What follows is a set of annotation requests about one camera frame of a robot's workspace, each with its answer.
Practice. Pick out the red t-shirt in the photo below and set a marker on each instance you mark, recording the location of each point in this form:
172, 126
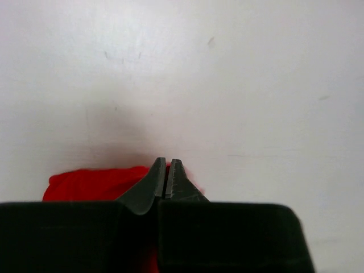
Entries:
154, 242

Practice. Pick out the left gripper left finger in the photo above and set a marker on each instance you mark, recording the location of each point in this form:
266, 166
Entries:
140, 198

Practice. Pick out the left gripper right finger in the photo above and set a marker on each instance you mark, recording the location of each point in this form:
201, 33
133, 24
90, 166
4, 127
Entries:
179, 187

